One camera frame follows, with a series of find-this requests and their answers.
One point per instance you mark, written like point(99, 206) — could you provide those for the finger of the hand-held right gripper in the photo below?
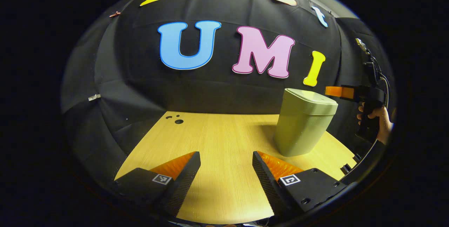
point(336, 91)

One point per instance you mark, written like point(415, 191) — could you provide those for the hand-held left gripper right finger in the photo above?
point(268, 185)

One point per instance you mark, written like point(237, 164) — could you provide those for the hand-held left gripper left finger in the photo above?
point(184, 185)

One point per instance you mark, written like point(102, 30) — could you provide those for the green desktop garbage bin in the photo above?
point(301, 125)

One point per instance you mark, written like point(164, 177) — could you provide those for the wooden desktop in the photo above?
point(224, 185)

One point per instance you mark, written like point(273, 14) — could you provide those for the black table clamp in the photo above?
point(347, 169)

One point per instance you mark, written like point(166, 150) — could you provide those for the black backdrop cloth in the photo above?
point(224, 90)

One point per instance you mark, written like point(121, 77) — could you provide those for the silver cloth clip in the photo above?
point(94, 97)

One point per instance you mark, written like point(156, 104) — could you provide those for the copper cloth clip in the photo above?
point(115, 14)

